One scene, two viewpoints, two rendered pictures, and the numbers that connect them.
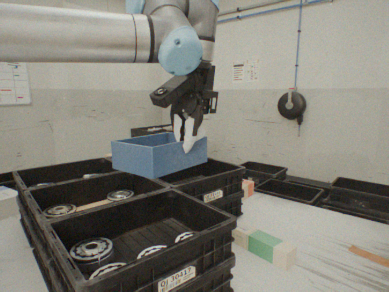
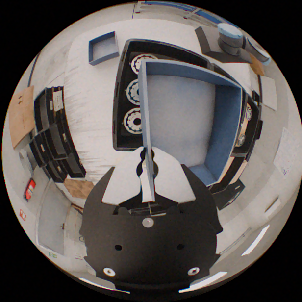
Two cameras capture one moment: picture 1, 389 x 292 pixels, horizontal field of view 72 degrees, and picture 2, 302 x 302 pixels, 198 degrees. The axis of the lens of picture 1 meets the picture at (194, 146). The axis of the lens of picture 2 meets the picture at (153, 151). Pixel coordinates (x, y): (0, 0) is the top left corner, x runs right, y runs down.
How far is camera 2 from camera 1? 0.58 m
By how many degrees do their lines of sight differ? 50
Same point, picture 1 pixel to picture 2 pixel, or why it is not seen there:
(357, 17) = not seen: hidden behind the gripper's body
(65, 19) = not seen: outside the picture
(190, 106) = (106, 237)
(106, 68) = (262, 199)
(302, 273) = (111, 162)
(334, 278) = (102, 166)
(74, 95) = (265, 180)
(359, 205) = (138, 212)
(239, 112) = not seen: hidden behind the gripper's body
